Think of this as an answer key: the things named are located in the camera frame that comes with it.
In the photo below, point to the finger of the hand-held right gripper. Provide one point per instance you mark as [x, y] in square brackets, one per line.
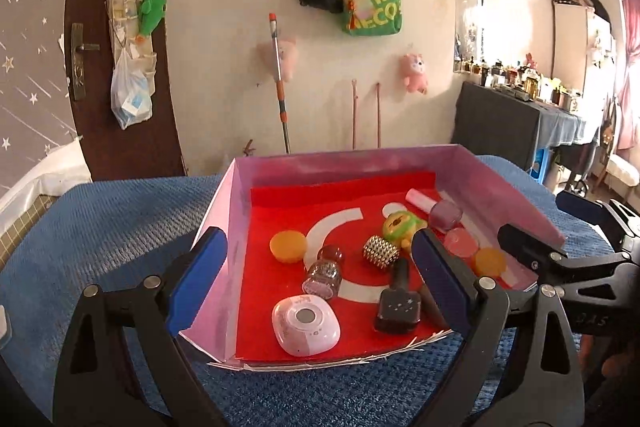
[575, 204]
[525, 244]

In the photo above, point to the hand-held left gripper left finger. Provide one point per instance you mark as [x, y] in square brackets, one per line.
[200, 277]

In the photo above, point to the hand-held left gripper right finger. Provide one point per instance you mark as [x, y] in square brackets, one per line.
[440, 267]

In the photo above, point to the pink round cap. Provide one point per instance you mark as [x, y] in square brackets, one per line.
[461, 242]

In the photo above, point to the orange round cap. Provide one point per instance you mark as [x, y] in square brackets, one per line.
[490, 262]
[287, 247]

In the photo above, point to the pink cardboard box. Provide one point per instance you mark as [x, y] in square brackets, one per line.
[220, 322]

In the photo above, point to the small translucent glass bottle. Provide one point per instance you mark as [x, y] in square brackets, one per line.
[444, 213]

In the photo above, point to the green and yellow toy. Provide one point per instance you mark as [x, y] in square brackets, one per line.
[400, 227]

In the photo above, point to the black starry nail polish bottle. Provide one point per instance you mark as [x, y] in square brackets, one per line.
[397, 309]

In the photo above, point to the silver studded cylinder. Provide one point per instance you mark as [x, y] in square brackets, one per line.
[380, 253]

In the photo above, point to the clear jar with red cap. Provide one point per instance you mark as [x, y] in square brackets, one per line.
[322, 279]

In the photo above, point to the person's right hand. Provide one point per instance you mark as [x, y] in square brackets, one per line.
[615, 364]

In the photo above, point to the blue plastic stool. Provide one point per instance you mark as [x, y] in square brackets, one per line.
[540, 164]

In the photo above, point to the white cushioned stool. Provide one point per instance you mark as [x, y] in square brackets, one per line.
[622, 169]

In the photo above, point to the red printed liner sheet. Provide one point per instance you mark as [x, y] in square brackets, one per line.
[270, 297]

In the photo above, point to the black covered table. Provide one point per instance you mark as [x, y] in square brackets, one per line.
[495, 122]

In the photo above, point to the white rounded plastic case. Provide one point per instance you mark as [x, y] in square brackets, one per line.
[305, 324]

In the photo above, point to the row of small bottles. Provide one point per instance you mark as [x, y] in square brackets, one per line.
[515, 77]

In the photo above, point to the pink curtain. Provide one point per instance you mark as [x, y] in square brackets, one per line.
[630, 57]

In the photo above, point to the white wardrobe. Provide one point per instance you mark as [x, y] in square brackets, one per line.
[570, 47]

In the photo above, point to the pink stick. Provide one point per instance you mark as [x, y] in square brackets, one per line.
[377, 117]
[353, 117]

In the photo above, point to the brown wooden door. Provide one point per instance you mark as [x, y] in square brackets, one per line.
[95, 137]

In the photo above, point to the white cover sheet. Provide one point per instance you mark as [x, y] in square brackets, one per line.
[45, 172]

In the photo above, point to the white plastic bag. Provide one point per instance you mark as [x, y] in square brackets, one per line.
[130, 102]

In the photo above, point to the pink bear plush toy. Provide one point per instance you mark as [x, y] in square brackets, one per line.
[414, 72]

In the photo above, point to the mop pole with orange grips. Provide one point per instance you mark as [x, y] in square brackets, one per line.
[277, 62]

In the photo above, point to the pale pink plush toy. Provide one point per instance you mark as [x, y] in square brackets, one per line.
[291, 57]

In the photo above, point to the green tote bag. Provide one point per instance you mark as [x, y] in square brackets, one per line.
[380, 12]

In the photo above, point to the green plush toy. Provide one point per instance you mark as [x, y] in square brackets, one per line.
[150, 9]

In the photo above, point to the wall mirror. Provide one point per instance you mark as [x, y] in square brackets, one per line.
[469, 7]

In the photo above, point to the clear hanging wall organizer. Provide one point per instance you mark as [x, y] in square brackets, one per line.
[122, 7]

